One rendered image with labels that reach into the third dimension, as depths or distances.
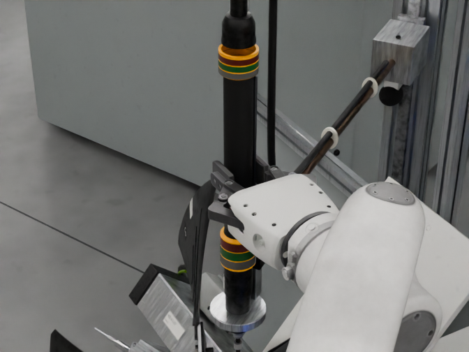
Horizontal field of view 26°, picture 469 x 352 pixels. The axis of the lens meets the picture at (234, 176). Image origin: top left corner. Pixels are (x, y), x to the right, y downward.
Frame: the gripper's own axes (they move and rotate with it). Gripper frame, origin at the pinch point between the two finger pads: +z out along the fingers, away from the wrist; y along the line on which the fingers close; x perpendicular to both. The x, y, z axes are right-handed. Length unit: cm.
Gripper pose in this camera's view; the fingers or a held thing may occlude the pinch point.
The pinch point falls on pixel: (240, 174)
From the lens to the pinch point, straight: 116.0
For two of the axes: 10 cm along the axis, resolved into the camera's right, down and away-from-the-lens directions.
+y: 8.7, -2.7, 4.1
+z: -4.9, -4.7, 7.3
